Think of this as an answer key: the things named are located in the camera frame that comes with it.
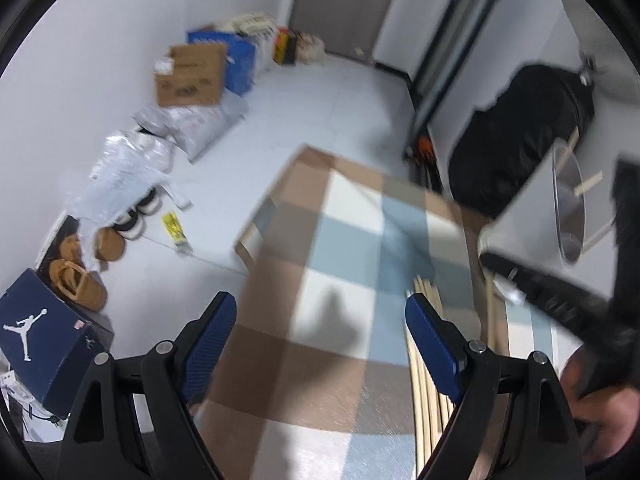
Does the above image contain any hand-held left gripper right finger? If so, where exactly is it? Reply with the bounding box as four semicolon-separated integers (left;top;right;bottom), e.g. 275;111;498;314
404;292;586;480

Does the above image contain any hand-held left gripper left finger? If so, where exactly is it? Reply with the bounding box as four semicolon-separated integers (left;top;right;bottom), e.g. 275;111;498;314
57;291;238;480

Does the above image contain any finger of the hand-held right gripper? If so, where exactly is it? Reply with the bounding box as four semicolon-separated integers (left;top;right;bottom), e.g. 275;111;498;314
479;252;617;333
609;157;640;291

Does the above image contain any light wooden chopstick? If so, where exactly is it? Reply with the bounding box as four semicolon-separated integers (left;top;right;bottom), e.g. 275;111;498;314
574;171;605;196
482;265;499;357
582;217;618;253
559;127;581;171

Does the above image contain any pile of wooden chopsticks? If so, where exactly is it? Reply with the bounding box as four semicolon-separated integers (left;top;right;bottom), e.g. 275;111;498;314
404;275;468;480

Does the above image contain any person's right hand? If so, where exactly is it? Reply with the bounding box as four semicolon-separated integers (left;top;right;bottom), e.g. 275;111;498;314
560;350;640;467

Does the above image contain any yellow packet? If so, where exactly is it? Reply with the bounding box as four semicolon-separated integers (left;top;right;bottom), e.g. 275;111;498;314
160;211;193;256

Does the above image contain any black backpack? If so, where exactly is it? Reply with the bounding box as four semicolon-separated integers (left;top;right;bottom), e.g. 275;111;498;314
447;62;596;218

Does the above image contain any brown slipper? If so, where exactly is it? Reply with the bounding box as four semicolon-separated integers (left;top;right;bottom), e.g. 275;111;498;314
95;227;126;262
59;232;83;263
48;258;108;311

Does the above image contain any white black shoe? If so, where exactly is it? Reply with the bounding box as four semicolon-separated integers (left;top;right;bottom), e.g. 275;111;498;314
135;187;163;217
112;212;147;238

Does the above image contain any checkered tablecloth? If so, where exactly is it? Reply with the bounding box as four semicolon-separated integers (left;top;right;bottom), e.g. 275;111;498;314
197;145;586;480

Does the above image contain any blue shoe box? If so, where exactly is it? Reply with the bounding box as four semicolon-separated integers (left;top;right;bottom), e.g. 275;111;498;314
0;267;115;418

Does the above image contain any orange black tool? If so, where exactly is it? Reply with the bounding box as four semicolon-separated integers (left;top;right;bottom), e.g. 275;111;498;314
407;135;436;163

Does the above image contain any crumpled white plastic bag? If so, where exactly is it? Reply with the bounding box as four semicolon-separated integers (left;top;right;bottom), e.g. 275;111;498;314
65;127;193;271

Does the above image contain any white power strip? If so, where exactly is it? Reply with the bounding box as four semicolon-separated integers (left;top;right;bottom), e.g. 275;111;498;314
0;370;61;426

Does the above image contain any grey white plastic parcel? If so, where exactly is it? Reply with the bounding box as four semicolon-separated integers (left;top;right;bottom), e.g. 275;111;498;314
132;92;248;161

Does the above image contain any cardboard box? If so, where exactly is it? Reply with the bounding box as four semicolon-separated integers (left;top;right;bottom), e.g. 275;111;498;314
152;42;228;108

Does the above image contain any clear plastic bag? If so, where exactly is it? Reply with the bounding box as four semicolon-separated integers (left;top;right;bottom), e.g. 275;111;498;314
252;30;278;73

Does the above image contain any white shopping bag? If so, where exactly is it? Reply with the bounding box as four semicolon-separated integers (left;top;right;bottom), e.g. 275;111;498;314
295;32;327;65

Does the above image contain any white cloth bag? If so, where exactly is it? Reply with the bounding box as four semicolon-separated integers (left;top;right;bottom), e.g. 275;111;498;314
217;12;278;41

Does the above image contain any grey door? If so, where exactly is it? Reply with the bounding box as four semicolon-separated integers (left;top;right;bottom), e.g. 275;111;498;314
290;0;411;61

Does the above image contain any metal wall hook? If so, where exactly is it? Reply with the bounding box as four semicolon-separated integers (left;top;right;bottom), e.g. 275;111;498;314
577;52;598;86

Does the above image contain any dark metal door frame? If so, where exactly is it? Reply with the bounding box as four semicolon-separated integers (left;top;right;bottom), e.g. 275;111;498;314
402;0;516;161

